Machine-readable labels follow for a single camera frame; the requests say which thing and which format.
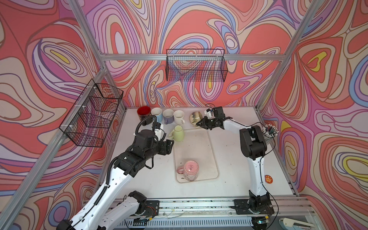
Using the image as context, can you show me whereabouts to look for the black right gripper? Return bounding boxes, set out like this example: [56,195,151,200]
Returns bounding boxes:
[196,115,218,129]

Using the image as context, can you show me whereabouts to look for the cream speckled round mug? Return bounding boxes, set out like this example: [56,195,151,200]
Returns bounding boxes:
[189,111,203,128]

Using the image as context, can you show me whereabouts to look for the white small mug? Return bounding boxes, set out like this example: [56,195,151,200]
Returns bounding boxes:
[173,110,185,125]

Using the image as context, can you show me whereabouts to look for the light green mug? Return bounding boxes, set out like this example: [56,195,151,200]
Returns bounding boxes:
[169,125,185,142]

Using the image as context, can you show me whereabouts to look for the black skull mug red inside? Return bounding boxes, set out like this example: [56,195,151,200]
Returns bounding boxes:
[137,106,153,126]

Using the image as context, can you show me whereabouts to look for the light blue mug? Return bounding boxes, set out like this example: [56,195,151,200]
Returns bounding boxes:
[151,107,163,123]

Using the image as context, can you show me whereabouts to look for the purple mug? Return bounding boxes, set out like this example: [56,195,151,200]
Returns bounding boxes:
[163,109,174,125]

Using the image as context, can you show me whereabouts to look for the pink patterned mug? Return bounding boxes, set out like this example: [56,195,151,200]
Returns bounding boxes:
[176,160,199,182]

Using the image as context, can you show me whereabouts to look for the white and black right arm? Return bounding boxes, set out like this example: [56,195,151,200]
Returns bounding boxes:
[196,106,275,216]

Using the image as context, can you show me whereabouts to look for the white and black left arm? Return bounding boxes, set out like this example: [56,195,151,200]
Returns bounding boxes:
[57,129,174,230]

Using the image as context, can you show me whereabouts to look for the beige plastic tray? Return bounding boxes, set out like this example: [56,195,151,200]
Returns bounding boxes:
[173,128,219,183]

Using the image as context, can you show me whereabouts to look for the pen holder with pens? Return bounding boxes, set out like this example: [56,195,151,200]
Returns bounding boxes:
[262,124,279,139]

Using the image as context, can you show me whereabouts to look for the red round sticker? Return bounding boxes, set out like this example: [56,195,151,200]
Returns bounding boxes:
[264,175,274,184]

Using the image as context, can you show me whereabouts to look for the white device bottom right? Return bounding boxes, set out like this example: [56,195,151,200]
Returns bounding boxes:
[278,218,315,230]

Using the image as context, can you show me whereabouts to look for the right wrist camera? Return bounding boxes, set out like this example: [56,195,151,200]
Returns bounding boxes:
[205,108,213,119]

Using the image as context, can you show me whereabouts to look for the black wire basket back wall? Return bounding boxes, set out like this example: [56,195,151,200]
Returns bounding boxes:
[165,48,228,82]

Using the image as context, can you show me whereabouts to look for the black wire basket wall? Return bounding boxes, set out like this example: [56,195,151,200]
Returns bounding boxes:
[59,80,124,148]
[165,48,228,82]

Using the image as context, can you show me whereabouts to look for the black wire basket left wall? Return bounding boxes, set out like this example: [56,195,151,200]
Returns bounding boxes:
[59,80,124,148]

